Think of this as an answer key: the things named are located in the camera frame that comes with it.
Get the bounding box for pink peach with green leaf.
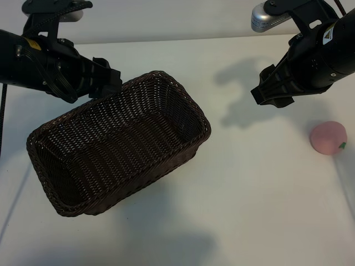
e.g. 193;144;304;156
310;120;348;155

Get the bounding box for black right camera mount bracket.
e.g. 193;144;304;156
262;0;339;32

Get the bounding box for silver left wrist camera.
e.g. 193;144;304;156
59;9;84;23

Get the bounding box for dark brown woven basket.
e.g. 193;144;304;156
26;70;212;219

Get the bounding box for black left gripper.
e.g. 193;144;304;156
41;38;123;104

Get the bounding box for black left camera mount bracket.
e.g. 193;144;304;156
22;0;94;42

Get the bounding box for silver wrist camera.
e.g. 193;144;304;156
59;9;84;23
251;2;292;33

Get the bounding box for dark right arm cable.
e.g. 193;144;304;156
334;0;347;16

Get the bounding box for black braided cable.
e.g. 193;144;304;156
0;83;8;157

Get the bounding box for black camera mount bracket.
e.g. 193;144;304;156
22;0;94;42
262;0;339;32

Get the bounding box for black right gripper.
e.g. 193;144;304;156
250;29;331;108

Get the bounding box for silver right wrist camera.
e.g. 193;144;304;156
251;2;292;33

